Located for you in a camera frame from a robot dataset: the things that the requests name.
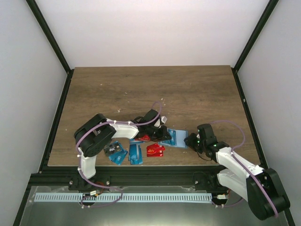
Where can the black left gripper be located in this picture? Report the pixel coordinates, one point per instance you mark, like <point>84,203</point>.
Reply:
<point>162,134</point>

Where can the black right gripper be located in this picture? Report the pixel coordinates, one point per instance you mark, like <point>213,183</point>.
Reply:
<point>190,142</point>

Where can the blue card holder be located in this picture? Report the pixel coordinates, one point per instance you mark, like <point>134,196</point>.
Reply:
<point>180,136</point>

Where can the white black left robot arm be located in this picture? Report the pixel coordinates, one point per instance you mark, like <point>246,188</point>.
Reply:
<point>98,132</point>

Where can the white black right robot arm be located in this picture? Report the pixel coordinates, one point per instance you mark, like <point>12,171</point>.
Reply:
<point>261,188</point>

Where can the red credit card pile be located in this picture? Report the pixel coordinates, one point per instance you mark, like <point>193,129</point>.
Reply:
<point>145,138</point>

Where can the blue credit card pile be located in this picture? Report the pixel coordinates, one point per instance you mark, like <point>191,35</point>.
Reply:
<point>135,152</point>

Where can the black credit card pile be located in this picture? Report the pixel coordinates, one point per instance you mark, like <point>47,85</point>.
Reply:
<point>111,149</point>

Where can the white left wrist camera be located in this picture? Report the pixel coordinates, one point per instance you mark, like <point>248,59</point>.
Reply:
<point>161,121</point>

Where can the light blue slotted cable duct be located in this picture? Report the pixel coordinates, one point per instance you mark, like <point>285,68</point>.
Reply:
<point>126,197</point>

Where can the grey metal base plate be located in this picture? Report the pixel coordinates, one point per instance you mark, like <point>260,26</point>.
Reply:
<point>138,213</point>

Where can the black front frame rail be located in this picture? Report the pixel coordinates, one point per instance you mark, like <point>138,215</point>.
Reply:
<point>202,176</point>

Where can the black right frame post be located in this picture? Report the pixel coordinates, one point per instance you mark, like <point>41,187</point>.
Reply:
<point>255,33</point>

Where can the black frame post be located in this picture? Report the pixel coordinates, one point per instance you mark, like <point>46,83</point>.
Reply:
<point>48,33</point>
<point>255,33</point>

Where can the black left frame post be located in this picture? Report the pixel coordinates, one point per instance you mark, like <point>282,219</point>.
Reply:
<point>48,33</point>

